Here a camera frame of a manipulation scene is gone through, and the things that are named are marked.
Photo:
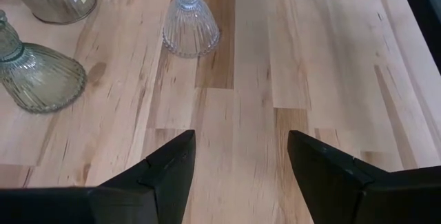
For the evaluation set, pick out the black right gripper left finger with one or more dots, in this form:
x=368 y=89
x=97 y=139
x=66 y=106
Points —
x=103 y=206

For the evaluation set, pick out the clear glass candlestick holder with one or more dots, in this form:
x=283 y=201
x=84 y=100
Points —
x=189 y=27

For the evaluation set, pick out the green glass candlestick holder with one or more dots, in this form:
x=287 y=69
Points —
x=41 y=79

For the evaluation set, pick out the black perforated metal shelf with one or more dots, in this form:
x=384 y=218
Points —
x=423 y=17

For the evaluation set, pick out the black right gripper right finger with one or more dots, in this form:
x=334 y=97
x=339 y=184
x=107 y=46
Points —
x=361 y=200

